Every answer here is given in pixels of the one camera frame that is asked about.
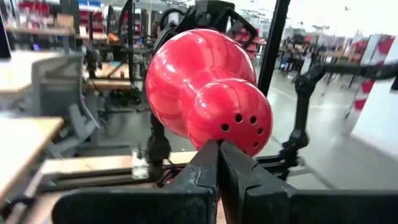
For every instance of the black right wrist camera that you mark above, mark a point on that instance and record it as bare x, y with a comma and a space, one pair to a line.
214, 12

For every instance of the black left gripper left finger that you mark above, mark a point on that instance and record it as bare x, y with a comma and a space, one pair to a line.
186, 202

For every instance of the light wooden desk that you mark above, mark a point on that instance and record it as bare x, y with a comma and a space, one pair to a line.
21, 140

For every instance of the grey office chair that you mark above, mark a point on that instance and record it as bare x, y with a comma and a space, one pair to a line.
53, 93

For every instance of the red desk lamp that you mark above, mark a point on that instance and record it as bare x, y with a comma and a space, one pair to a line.
205, 93

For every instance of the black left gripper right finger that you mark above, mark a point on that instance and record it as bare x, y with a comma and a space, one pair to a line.
264, 205

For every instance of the background wooden desk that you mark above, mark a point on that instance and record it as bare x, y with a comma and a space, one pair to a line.
105, 82

